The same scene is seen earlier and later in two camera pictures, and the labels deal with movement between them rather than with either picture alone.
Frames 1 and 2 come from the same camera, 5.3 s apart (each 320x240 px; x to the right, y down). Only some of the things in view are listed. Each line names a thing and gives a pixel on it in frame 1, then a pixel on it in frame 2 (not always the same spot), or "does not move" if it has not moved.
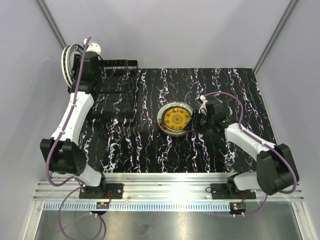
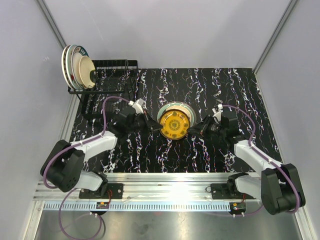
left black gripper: (76, 67) to (149, 122)
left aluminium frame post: (51, 22) does not move
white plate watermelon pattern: (64, 66) to (69, 56)
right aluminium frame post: (287, 12) does not move
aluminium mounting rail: (150, 187) does not move
